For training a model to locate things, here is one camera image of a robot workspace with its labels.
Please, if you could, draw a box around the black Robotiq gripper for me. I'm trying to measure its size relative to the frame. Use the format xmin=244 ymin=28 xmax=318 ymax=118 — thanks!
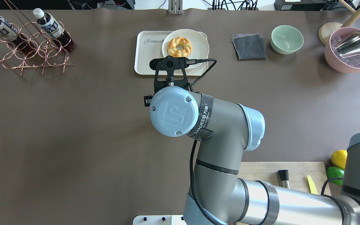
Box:
xmin=144 ymin=95 xmax=154 ymax=107

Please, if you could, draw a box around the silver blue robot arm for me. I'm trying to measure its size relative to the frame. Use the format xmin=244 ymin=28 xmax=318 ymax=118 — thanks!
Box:
xmin=144 ymin=86 xmax=360 ymax=225

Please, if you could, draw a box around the cream plastic tray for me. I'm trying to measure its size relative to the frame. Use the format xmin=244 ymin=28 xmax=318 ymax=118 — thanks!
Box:
xmin=134 ymin=30 xmax=207 ymax=75

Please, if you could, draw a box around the tea bottle lower middle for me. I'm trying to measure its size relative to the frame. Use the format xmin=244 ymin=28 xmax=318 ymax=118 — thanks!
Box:
xmin=33 ymin=8 xmax=76 ymax=52

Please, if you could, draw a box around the tea bottle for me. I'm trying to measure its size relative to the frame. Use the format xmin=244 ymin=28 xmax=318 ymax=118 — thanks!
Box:
xmin=0 ymin=16 xmax=36 ymax=56
xmin=33 ymin=8 xmax=76 ymax=52

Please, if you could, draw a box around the tea bottle lower outer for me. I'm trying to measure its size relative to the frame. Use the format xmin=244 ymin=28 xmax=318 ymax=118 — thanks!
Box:
xmin=0 ymin=16 xmax=36 ymax=56

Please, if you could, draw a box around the cream round plate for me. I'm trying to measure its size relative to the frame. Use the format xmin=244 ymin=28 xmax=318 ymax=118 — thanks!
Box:
xmin=162 ymin=29 xmax=209 ymax=59

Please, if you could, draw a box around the grey folded cloth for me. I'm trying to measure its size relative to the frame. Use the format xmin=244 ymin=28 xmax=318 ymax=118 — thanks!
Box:
xmin=232 ymin=34 xmax=267 ymax=60

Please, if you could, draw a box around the wooden cutting board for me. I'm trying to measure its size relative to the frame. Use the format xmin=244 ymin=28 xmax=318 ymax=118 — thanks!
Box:
xmin=238 ymin=162 xmax=327 ymax=193

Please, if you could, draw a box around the green ceramic bowl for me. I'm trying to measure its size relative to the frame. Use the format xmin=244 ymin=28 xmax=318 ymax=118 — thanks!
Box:
xmin=270 ymin=25 xmax=304 ymax=55

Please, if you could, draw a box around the steel muddler black tip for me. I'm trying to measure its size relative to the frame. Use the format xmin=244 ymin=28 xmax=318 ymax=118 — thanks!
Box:
xmin=278 ymin=169 xmax=291 ymax=188

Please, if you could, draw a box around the yellow plastic knife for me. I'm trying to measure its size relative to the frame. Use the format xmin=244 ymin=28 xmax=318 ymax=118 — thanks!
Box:
xmin=306 ymin=175 xmax=318 ymax=195

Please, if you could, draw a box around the wooden cup tree stand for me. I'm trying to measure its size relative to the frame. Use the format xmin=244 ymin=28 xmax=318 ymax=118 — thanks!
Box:
xmin=318 ymin=0 xmax=360 ymax=45

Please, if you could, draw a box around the green lime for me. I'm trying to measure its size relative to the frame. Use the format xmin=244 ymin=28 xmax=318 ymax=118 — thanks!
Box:
xmin=326 ymin=166 xmax=344 ymax=186

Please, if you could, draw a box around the yellow lemon rear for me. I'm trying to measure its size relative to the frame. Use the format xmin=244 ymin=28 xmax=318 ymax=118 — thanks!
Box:
xmin=331 ymin=149 xmax=348 ymax=170

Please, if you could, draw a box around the pink ice bowl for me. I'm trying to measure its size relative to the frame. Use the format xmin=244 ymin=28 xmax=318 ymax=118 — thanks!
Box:
xmin=324 ymin=27 xmax=360 ymax=73

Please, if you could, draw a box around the metal ice scoop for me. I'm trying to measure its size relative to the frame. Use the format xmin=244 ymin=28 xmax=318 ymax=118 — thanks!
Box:
xmin=334 ymin=31 xmax=360 ymax=58

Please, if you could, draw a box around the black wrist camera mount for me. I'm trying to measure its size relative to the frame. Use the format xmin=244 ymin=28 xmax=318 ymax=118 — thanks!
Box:
xmin=149 ymin=56 xmax=189 ymax=94

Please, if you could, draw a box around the braided ring bread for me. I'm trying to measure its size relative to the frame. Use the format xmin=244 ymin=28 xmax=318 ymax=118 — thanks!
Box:
xmin=166 ymin=37 xmax=193 ymax=58

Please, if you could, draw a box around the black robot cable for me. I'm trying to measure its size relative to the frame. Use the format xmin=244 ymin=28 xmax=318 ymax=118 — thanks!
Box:
xmin=185 ymin=58 xmax=227 ymax=225

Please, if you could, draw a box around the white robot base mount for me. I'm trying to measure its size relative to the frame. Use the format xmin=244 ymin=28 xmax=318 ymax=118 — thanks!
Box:
xmin=132 ymin=215 xmax=186 ymax=225

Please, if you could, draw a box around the copper wire bottle rack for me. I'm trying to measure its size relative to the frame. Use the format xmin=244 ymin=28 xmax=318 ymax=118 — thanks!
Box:
xmin=0 ymin=0 xmax=76 ymax=76

